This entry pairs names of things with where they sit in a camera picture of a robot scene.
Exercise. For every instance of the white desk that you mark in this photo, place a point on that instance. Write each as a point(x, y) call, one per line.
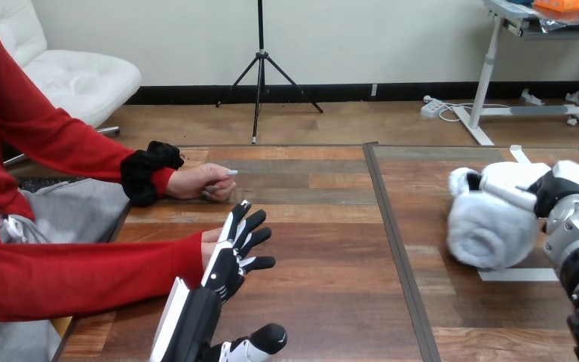
point(487, 80)

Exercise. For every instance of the white power strip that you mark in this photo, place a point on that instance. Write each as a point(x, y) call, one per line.
point(432, 108)

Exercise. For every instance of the person's forearm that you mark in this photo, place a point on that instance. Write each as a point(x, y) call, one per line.
point(104, 155)
point(94, 275)

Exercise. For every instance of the black tripod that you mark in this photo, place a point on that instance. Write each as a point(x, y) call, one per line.
point(260, 75)

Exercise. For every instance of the white towel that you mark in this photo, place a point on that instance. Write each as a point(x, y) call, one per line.
point(489, 232)

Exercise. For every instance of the orange thing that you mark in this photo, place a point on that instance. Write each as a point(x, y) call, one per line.
point(561, 5)

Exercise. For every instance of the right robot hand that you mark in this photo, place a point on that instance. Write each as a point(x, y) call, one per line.
point(514, 180)

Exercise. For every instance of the person's hand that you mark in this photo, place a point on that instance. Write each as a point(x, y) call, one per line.
point(210, 245)
point(194, 181)

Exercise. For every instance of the white cushioned chair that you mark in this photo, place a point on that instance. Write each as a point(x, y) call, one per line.
point(79, 80)

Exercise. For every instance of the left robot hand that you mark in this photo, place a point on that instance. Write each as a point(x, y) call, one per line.
point(224, 272)

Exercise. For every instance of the person's body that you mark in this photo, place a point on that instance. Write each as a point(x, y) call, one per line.
point(0, 125)

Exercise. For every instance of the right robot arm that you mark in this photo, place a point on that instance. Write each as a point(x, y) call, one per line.
point(576, 235)

